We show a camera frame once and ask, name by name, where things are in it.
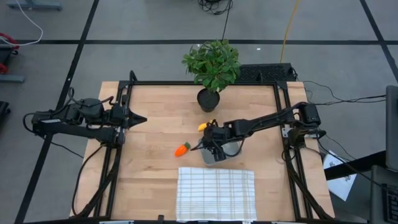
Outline yellow cable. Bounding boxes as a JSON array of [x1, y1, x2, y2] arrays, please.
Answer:
[[279, 0, 302, 64]]

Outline black perforated box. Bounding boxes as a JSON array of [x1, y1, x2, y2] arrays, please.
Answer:
[[241, 63, 296, 84]]

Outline thin black power cables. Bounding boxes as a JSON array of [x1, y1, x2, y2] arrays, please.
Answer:
[[303, 80, 386, 106]]

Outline grey floor bar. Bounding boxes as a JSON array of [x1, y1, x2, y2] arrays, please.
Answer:
[[0, 74, 25, 84]]

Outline grey plastic tupperware container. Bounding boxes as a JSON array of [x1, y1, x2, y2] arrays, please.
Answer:
[[198, 138, 244, 166]]

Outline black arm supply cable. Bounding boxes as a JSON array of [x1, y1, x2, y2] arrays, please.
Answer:
[[71, 143, 106, 218]]

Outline white checked dish towel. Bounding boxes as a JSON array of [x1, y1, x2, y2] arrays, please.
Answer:
[[175, 167, 258, 223]]

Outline grey cabinet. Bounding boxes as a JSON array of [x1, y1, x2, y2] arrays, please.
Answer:
[[385, 85, 398, 171]]

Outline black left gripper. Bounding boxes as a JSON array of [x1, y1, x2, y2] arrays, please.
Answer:
[[108, 101, 148, 129]]

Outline orange toy carrot green top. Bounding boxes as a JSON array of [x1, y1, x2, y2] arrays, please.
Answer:
[[174, 142, 192, 157]]

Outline green potted plant black pot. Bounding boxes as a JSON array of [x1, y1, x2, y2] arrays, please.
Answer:
[[182, 39, 242, 113]]

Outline grey furniture base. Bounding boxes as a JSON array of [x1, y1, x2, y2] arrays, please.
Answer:
[[6, 0, 62, 12]]

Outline black metal table frame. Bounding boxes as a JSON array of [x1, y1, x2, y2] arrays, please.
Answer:
[[70, 70, 335, 224]]

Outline yellow toy banana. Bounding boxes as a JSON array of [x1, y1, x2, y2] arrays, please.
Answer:
[[198, 119, 215, 132]]

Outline white floor cable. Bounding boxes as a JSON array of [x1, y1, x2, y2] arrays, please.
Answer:
[[0, 0, 44, 47]]

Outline red cart part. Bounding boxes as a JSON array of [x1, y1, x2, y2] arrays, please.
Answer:
[[0, 32, 20, 75]]

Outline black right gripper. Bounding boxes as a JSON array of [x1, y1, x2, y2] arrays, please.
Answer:
[[190, 120, 233, 152]]

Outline black floor cable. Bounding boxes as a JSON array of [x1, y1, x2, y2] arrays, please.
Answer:
[[221, 0, 233, 41]]

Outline dark desk with keyboard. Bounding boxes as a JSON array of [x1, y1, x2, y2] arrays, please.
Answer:
[[369, 164, 398, 224]]

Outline black beam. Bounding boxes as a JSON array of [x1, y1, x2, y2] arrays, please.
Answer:
[[325, 151, 386, 181]]

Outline white paper sheet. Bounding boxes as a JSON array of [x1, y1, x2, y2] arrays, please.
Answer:
[[323, 151, 358, 202]]

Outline black cable bundle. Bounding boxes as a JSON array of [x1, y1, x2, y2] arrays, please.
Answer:
[[198, 0, 234, 16]]

